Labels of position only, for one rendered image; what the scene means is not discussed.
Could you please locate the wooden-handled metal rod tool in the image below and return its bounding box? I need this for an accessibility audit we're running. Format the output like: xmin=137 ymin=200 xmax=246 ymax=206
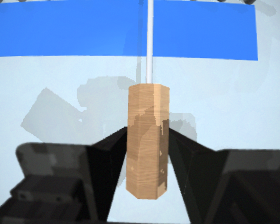
xmin=125 ymin=0 xmax=170 ymax=200

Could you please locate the blue tape strip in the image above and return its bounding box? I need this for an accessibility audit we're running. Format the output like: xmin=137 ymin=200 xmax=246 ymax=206
xmin=0 ymin=0 xmax=258 ymax=61

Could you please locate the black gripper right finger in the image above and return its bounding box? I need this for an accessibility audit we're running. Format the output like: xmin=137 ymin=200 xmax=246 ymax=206
xmin=169 ymin=128 xmax=280 ymax=224

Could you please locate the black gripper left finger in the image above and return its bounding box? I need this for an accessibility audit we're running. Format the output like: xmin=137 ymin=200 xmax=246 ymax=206
xmin=16 ymin=126 xmax=127 ymax=222

